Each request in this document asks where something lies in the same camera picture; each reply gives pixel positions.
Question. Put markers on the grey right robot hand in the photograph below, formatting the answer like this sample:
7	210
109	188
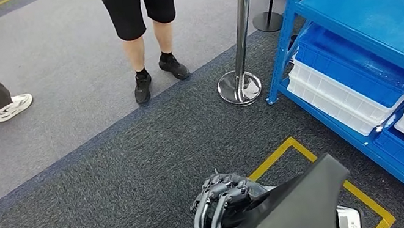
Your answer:
231	192

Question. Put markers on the black plastic frame part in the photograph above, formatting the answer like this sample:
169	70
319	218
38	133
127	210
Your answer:
293	217

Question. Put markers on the blue metal shelf rack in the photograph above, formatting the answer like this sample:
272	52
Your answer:
373	10

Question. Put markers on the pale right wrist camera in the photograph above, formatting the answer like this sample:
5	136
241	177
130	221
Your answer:
349	224

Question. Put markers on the chrome stanchion post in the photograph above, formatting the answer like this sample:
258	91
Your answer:
242	32

